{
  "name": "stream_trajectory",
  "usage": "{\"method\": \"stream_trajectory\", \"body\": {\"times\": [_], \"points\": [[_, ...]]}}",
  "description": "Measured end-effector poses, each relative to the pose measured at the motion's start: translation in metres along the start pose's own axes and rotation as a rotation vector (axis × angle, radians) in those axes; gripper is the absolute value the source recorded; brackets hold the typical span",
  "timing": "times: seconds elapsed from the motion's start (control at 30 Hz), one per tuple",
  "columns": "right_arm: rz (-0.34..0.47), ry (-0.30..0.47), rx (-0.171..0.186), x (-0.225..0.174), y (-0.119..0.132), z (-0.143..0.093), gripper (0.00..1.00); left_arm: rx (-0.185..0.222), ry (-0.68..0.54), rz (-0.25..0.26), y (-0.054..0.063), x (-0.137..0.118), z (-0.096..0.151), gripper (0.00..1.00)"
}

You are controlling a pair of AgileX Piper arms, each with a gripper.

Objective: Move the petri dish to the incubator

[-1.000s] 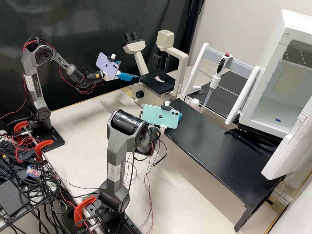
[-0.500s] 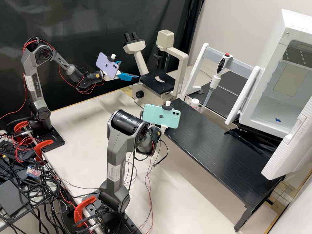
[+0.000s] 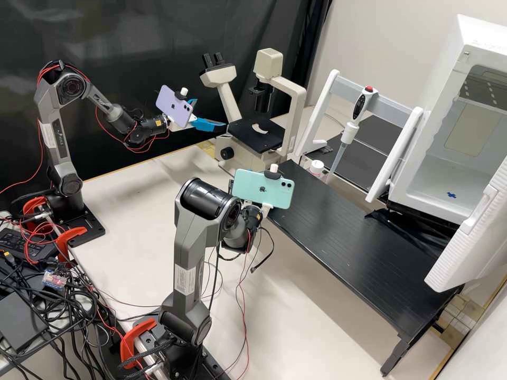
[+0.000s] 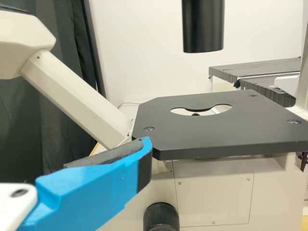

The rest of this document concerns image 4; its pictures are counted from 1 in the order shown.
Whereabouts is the black platform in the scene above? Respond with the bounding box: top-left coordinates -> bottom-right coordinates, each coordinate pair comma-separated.
208,56 -> 301,80
234,78 -> 297,108

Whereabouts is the cream microscope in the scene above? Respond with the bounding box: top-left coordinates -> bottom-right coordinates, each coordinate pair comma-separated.
0,0 -> 308,231

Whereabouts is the white pipette stand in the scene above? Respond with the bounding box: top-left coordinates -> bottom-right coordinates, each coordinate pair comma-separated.
273,74 -> 301,90

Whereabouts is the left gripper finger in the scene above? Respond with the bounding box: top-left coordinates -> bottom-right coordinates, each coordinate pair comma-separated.
18,136 -> 153,231

